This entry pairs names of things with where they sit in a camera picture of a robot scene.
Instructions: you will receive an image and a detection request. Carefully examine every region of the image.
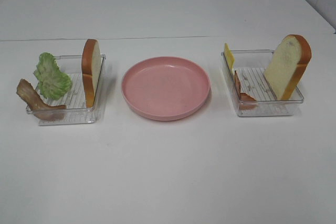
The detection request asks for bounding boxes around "yellow cheese slice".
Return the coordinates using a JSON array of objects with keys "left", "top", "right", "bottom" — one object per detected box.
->
[{"left": 224, "top": 43, "right": 235, "bottom": 72}]

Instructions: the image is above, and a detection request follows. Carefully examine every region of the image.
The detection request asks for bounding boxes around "bacon strip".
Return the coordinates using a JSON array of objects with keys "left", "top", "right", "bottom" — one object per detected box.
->
[
  {"left": 16, "top": 79, "right": 66, "bottom": 121},
  {"left": 234, "top": 70, "right": 257, "bottom": 110}
]

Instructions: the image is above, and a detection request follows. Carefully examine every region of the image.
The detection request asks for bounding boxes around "bread slice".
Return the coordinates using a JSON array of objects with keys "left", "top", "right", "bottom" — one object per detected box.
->
[
  {"left": 81, "top": 39, "right": 101, "bottom": 108},
  {"left": 264, "top": 34, "right": 311, "bottom": 100}
]

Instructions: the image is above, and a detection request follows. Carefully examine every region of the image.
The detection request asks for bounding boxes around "green lettuce leaf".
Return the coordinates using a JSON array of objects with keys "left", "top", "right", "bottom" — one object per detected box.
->
[{"left": 34, "top": 52, "right": 72, "bottom": 100}]

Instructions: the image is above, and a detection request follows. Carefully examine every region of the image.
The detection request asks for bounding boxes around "pink round plate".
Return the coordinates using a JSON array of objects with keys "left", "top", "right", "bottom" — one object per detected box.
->
[{"left": 121, "top": 57, "right": 211, "bottom": 121}]

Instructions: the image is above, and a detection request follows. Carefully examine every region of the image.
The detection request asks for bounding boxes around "right clear plastic tray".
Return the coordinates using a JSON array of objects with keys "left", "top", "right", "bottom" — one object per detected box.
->
[{"left": 222, "top": 49, "right": 304, "bottom": 117}]

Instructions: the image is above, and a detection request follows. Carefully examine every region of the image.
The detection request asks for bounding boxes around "clear plastic tray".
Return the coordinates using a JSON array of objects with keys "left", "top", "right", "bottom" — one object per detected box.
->
[
  {"left": 26, "top": 54, "right": 106, "bottom": 126},
  {"left": 222, "top": 49, "right": 304, "bottom": 117}
]

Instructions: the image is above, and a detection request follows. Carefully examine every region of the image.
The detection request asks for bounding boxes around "left clear plastic tray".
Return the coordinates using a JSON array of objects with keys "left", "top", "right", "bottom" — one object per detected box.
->
[{"left": 26, "top": 54, "right": 106, "bottom": 126}]

